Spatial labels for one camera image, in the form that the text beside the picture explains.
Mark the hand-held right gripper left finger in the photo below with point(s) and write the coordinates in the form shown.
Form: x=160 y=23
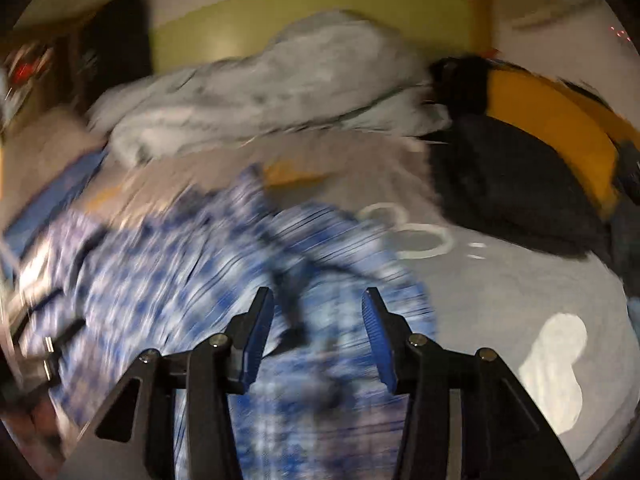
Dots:
x=255 y=340

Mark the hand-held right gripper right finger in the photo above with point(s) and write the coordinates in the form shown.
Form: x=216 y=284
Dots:
x=377 y=345

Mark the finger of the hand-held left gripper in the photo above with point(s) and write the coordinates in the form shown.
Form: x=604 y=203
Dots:
x=52 y=339

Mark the blue plaid shirt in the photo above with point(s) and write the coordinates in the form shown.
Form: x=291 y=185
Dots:
x=175 y=285

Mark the dark clothes pile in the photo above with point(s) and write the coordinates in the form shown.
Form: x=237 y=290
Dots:
x=627 y=240

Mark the blue pillow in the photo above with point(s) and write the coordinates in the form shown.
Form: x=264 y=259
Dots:
x=65 y=185

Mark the white cloth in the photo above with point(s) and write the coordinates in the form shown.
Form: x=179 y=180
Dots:
x=555 y=360

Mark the beige pillow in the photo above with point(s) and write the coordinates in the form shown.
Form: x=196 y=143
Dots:
x=45 y=160

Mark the black folded jacket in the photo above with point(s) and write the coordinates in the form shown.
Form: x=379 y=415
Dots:
x=510 y=185

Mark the grey duvet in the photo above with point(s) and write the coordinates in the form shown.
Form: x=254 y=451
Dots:
x=280 y=85

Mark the cluttered wooden shelf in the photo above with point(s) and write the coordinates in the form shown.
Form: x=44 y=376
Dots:
x=30 y=67

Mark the black cloth on pillow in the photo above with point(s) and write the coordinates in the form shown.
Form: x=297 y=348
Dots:
x=462 y=85

